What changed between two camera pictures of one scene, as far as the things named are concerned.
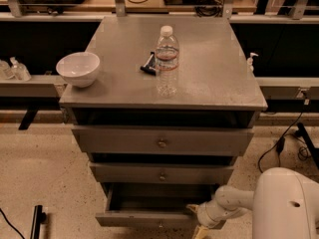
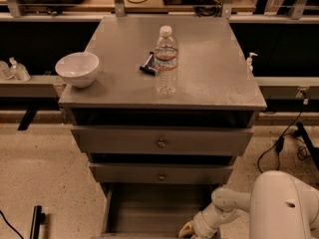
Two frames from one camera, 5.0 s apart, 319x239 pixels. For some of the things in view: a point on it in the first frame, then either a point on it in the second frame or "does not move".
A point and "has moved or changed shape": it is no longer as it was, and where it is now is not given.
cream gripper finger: x=193 y=207 -> x=187 y=229
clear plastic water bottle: x=166 y=57 does not move
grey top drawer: x=161 y=140 does not move
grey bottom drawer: x=154 y=204 has moved or changed shape
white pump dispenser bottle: x=249 y=62 does not move
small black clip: x=151 y=65 does not move
